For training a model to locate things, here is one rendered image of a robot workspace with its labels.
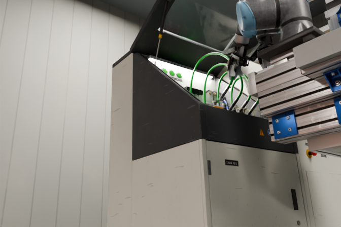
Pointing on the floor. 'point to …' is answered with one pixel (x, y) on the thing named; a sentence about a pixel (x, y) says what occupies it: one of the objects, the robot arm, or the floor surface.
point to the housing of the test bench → (121, 144)
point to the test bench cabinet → (177, 188)
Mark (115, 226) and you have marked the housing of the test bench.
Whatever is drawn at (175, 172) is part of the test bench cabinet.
